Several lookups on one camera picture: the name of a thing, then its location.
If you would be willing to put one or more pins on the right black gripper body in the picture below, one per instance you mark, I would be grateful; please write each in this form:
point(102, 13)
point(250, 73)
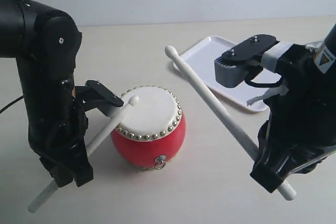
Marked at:
point(308, 107)

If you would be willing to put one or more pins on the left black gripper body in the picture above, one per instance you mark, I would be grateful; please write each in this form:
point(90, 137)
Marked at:
point(59, 142)

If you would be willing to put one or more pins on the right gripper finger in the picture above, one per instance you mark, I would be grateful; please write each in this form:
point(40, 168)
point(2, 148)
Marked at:
point(299, 159)
point(275, 156)

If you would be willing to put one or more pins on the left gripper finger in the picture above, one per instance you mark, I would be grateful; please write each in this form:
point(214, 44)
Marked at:
point(61, 175)
point(82, 170)

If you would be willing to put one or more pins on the white drumstick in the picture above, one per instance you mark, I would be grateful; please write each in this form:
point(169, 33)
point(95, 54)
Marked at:
point(52, 187)
point(213, 103)

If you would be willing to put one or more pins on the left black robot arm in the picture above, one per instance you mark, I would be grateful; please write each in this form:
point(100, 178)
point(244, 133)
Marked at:
point(44, 42)

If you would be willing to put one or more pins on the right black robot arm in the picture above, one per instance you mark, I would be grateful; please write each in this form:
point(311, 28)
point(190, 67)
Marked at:
point(300, 131)

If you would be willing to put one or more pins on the small red drum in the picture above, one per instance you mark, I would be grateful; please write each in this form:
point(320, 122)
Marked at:
point(154, 131)

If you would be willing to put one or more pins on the white plastic tray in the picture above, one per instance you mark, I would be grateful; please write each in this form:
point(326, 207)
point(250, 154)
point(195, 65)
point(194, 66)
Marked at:
point(201, 56)

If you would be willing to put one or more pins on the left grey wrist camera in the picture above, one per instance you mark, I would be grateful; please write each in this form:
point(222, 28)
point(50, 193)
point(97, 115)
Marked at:
point(94, 95)

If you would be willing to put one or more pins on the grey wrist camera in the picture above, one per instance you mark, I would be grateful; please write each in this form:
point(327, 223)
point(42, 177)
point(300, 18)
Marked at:
point(242, 63)
point(94, 95)

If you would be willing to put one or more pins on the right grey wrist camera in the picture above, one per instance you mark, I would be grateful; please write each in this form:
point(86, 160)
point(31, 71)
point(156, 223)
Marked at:
point(242, 63)

